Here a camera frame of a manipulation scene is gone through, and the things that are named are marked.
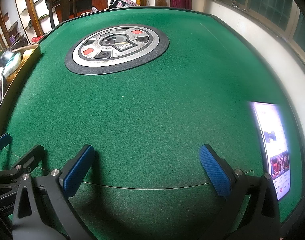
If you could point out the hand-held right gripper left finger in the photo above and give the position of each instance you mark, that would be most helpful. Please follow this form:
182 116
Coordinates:
77 171

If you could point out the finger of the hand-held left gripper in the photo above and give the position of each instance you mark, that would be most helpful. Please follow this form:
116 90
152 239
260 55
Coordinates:
1 142
30 157

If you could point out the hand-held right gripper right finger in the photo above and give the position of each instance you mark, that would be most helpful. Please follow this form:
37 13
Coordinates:
215 171

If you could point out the cardboard box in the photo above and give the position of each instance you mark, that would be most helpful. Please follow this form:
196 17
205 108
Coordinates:
30 55

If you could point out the smartphone with lit screen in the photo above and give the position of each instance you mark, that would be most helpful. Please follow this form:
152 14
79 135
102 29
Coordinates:
272 130

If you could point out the red plastic bag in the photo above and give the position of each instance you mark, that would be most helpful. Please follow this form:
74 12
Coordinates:
37 39

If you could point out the wooden display shelf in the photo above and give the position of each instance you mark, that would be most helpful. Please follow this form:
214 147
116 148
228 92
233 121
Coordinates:
30 5

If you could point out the round silver table control panel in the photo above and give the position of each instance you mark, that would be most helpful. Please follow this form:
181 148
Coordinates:
150 45

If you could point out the dark wooden chair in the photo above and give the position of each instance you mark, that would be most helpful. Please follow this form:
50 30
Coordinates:
62 2

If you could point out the white plastic bag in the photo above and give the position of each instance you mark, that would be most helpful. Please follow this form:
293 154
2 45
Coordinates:
94 9

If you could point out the red-brown television cabinet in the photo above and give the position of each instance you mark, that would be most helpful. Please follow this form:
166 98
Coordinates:
92 1

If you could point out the pile of patterned clothes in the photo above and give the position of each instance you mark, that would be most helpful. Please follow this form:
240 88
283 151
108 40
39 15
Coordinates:
123 2

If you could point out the wooden framed window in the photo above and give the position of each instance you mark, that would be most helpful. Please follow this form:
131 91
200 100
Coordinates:
267 2

